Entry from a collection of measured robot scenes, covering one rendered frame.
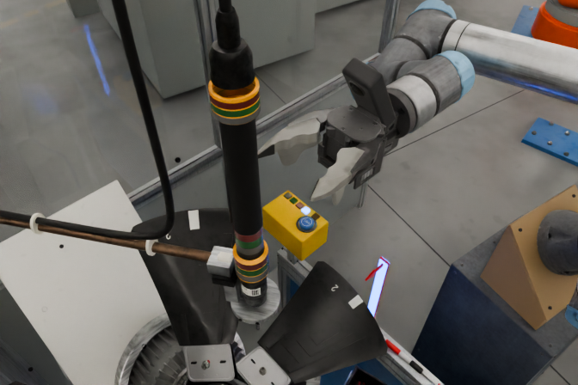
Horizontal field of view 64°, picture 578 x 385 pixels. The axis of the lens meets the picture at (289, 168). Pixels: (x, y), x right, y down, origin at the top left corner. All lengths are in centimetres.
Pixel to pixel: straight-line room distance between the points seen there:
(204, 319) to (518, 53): 65
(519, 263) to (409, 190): 171
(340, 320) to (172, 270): 35
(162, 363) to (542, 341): 85
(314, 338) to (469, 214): 199
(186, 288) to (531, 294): 78
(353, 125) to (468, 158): 259
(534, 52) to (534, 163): 252
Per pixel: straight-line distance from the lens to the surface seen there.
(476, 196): 293
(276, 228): 126
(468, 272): 131
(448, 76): 71
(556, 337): 130
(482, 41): 81
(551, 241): 120
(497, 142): 335
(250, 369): 92
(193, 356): 87
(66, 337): 101
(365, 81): 54
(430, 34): 83
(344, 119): 59
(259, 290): 62
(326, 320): 97
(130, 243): 64
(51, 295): 99
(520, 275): 121
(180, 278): 83
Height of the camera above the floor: 204
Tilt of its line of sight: 45 degrees down
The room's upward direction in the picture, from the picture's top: straight up
